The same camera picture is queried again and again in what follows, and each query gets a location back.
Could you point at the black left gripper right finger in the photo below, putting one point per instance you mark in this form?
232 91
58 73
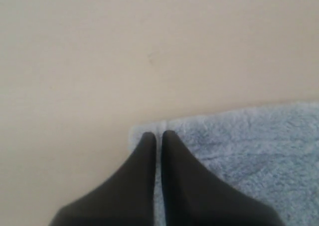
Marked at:
193 196

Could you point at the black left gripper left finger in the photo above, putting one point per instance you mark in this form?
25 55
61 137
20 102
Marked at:
125 199

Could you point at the light blue fleece towel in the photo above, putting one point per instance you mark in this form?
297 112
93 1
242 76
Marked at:
270 153

